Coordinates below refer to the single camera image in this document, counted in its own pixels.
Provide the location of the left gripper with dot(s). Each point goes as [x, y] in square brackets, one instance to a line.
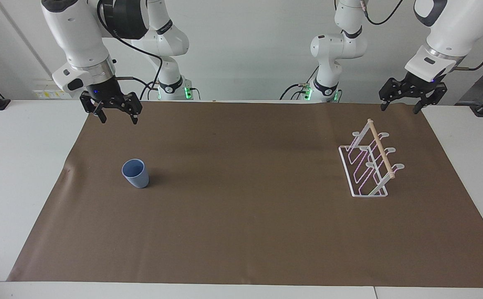
[423, 86]

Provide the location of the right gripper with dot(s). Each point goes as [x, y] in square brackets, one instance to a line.
[103, 92]

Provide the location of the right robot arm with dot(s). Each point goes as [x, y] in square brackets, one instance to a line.
[79, 37]

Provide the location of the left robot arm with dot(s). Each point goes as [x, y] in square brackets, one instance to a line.
[453, 29]

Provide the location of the blue plastic cup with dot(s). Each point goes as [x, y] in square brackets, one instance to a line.
[135, 174]

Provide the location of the white wall socket strip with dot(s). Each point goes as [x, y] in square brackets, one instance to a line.
[50, 92]

